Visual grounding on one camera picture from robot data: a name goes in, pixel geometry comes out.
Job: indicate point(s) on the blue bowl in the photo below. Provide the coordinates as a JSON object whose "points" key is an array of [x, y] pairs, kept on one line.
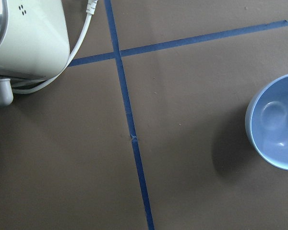
{"points": [[266, 122]]}

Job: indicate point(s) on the white appliance box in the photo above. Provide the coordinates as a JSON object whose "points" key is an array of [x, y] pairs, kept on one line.
{"points": [[34, 41]]}

